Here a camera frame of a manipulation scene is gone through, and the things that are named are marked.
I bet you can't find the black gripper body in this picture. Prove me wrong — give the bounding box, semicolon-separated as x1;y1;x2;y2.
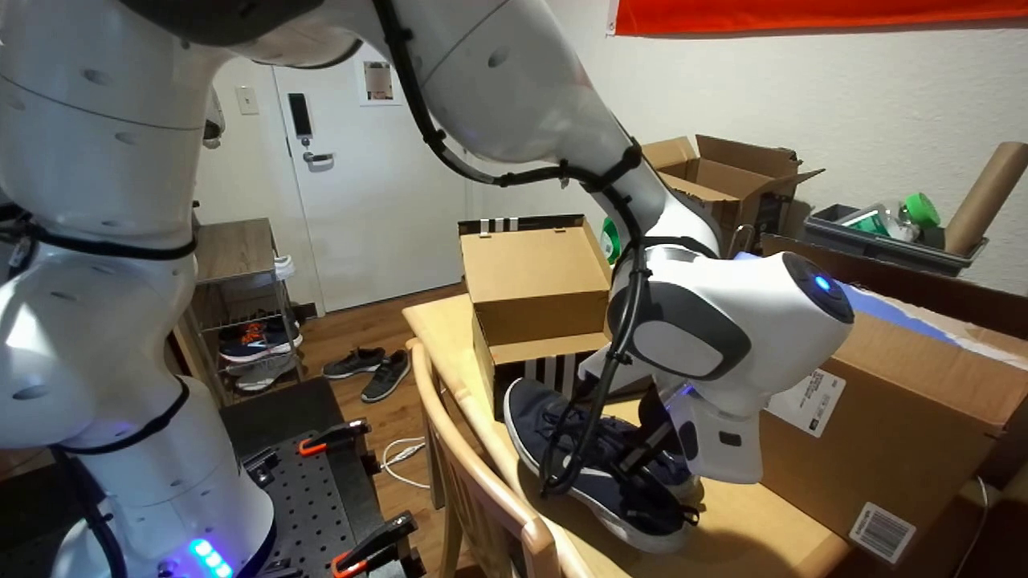
637;389;708;480

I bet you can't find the black shoe box tan lid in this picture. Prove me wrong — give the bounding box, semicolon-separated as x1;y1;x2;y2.
460;221;650;425

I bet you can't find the large sealed cardboard box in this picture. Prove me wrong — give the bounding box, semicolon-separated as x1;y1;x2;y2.
746;273;1028;572

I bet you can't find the open empty cardboard box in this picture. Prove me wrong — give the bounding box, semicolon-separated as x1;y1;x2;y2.
639;131;829;262

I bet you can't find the wooden shoe shelf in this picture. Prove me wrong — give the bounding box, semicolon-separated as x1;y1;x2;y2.
174;215;312;412

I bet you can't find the light wooden chair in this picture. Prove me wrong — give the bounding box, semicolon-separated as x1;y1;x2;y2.
410;336;594;578

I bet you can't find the black clamp with orange tips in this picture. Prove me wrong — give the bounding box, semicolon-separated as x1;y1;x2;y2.
292;418;374;461
329;511;422;578

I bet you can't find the dark sneaker with light sole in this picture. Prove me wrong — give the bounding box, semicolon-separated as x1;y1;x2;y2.
361;346;417;407
323;344;389;386

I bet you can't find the black plastic tray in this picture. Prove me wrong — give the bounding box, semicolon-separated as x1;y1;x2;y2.
804;198;979;273

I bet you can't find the green plastic item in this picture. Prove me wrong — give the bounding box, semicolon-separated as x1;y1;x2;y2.
904;189;949;232

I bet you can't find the white door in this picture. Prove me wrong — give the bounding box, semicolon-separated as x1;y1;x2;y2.
254;45;476;316

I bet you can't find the brown cardboard tube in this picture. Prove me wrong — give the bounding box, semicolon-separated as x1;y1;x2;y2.
945;139;1028;261

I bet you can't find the sneaker with orange accent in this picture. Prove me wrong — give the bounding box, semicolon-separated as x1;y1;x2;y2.
215;316;306;368

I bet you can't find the small portrait photo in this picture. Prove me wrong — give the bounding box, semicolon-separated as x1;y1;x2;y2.
361;54;399;105

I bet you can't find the black door keypad lock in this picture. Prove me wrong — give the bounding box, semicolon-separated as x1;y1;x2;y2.
282;90;319;140

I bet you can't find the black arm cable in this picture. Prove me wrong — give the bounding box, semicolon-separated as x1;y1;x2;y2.
368;0;701;528

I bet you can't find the white cable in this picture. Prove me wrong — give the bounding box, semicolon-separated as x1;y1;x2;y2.
376;431;438;495

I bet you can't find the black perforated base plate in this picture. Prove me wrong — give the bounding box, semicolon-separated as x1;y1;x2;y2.
220;377;429;578

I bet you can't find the white light switch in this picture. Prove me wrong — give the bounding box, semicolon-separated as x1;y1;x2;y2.
233;81;263;117

